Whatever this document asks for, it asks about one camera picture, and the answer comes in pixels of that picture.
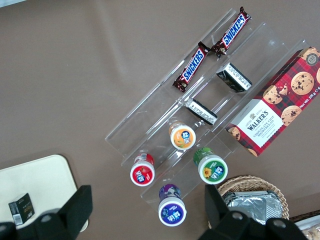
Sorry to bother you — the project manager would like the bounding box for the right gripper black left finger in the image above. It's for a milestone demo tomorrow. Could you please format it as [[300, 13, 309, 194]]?
[[29, 184, 94, 240]]

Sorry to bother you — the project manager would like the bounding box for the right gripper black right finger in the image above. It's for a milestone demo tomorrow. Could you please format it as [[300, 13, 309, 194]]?
[[198, 184, 266, 240]]

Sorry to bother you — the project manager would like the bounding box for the aluminium foil tray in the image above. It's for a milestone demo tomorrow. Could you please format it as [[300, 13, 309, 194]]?
[[222, 190, 276, 221]]

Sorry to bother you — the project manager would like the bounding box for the light oval wicker basket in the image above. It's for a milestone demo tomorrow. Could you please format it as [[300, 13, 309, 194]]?
[[216, 175, 291, 226]]

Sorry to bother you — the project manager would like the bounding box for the cream plastic tray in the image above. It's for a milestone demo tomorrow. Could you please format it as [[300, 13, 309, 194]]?
[[0, 154, 90, 232]]

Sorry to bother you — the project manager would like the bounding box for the purple lidded gum jar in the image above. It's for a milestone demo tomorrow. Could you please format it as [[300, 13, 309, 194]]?
[[157, 183, 187, 227]]

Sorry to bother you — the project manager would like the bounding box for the green lidded gum jar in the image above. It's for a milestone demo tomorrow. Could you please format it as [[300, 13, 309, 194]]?
[[193, 147, 229, 186]]

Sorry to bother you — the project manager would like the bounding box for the small black box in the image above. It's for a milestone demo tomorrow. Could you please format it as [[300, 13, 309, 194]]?
[[215, 62, 253, 94], [185, 98, 219, 126], [8, 192, 35, 226]]

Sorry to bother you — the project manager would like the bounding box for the red lidded gum jar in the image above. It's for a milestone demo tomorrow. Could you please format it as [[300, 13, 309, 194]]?
[[129, 152, 156, 187]]

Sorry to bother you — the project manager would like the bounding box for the orange lidded gum jar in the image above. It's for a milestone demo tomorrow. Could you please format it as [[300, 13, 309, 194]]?
[[168, 121, 197, 151]]

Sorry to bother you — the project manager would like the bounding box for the white plastic bin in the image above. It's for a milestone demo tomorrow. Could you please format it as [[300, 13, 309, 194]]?
[[289, 211, 320, 240]]

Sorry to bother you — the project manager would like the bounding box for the clear acrylic stepped shelf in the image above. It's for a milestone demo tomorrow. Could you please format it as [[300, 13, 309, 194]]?
[[104, 8, 311, 214]]

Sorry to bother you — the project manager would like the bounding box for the red Walkers shortbread box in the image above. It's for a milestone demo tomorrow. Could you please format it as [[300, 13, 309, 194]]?
[[224, 46, 320, 158]]

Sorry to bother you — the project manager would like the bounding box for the Snickers chocolate bar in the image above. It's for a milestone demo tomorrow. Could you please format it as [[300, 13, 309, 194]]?
[[211, 6, 252, 58], [173, 41, 210, 94]]

